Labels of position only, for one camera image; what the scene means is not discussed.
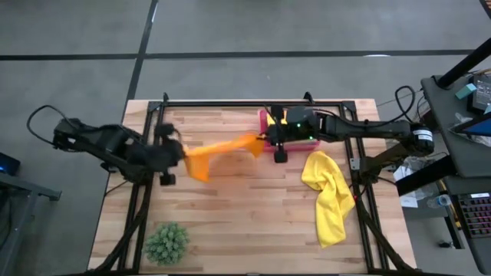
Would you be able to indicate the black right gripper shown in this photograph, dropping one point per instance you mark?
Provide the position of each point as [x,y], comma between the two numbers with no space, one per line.
[297,128]

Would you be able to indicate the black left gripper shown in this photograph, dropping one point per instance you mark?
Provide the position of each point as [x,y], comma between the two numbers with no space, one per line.
[169,151]

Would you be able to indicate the orange microfiber towel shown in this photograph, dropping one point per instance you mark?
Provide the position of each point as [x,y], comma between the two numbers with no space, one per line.
[215,149]

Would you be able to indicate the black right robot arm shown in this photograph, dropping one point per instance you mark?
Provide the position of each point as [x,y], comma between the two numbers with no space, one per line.
[368,128]

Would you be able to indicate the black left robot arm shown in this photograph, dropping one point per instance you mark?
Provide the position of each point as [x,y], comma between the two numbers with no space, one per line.
[107,142]

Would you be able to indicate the pink plastic tray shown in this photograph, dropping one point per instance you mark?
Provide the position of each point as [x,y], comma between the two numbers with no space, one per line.
[262,122]

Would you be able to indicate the black table clamp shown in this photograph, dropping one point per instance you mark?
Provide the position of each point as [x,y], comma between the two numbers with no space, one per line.
[308,99]
[165,97]

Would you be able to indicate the artificial green potted plant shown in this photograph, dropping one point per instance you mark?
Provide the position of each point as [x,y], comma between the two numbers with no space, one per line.
[167,245]

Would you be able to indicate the white paper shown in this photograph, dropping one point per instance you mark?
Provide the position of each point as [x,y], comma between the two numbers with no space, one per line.
[406,199]

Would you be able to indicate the grey metal bench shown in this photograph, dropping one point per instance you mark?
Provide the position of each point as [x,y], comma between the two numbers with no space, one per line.
[23,184]

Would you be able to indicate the black metal beam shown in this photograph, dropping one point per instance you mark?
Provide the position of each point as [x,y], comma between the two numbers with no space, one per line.
[426,174]

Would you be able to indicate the black device blue light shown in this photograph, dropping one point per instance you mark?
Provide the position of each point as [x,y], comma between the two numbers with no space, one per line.
[9,165]

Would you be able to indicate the grey desk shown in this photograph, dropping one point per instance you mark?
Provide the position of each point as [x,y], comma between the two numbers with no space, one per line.
[441,115]

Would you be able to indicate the clear plastic water bottle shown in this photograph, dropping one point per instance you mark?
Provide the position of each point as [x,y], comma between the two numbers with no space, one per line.
[441,201]

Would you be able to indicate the teal box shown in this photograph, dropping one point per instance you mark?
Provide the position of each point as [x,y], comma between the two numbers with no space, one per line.
[466,91]

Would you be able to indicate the laptop with blue screen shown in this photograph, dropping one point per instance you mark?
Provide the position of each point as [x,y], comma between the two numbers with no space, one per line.
[479,128]

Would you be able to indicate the black electronic device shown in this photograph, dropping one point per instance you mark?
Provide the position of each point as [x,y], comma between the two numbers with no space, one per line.
[481,96]

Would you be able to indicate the backlit black keyboard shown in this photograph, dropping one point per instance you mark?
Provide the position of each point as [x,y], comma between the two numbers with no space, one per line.
[475,214]

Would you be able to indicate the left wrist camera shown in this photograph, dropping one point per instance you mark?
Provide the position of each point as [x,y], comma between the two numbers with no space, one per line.
[168,180]

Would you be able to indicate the grey metal mounting bracket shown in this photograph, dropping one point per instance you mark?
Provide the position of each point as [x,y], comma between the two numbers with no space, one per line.
[354,163]

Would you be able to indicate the black metal post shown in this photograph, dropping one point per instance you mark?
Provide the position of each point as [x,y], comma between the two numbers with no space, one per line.
[464,63]

